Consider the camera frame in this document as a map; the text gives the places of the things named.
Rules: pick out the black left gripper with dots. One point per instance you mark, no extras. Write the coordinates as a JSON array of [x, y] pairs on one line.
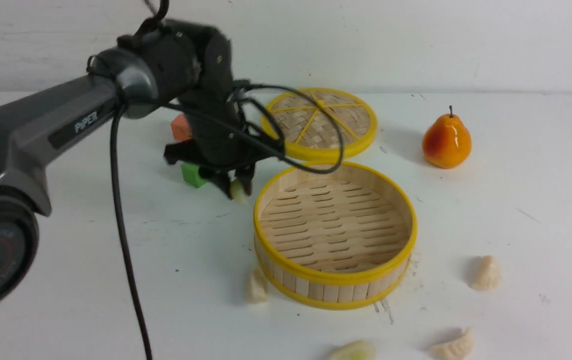
[[213, 147]]

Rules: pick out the pale green dumpling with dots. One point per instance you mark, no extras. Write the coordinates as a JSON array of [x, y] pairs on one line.
[[356, 350], [237, 192]]

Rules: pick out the white dumpling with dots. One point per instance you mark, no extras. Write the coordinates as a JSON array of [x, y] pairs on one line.
[[257, 287], [488, 276], [457, 349]]

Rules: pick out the pale green dumpling bottom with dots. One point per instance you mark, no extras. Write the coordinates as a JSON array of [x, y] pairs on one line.
[[356, 350]]

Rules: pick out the grey left Piper robot arm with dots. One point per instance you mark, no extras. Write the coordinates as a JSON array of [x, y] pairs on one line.
[[163, 61]]

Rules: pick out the woven bamboo steamer lid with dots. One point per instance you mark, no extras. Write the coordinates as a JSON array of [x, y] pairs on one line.
[[312, 129]]

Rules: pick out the bamboo steamer tray yellow rim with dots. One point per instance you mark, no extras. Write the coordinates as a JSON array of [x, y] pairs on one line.
[[335, 241]]

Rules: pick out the green foam cube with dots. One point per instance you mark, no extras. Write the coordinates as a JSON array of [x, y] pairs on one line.
[[191, 175]]

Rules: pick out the orange foam cube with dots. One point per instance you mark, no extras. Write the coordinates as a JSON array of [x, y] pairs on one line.
[[180, 129]]

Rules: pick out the orange yellow toy pear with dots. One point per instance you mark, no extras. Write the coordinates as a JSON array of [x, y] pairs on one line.
[[447, 142]]

